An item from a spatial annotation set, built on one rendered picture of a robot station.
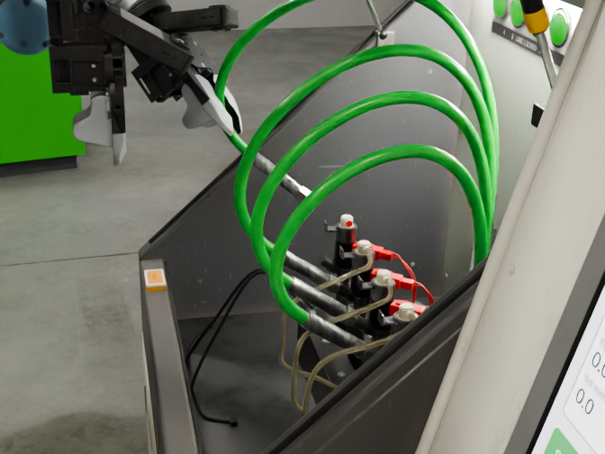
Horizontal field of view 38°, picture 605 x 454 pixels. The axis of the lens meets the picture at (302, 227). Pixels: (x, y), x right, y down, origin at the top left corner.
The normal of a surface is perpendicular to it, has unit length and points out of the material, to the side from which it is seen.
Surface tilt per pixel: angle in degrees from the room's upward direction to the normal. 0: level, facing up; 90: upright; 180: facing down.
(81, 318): 0
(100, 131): 93
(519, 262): 76
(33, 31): 90
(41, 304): 0
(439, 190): 90
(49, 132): 90
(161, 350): 0
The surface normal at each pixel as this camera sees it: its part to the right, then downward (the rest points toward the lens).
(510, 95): -0.97, 0.07
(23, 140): 0.41, 0.39
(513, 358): -0.94, -0.15
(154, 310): 0.03, -0.91
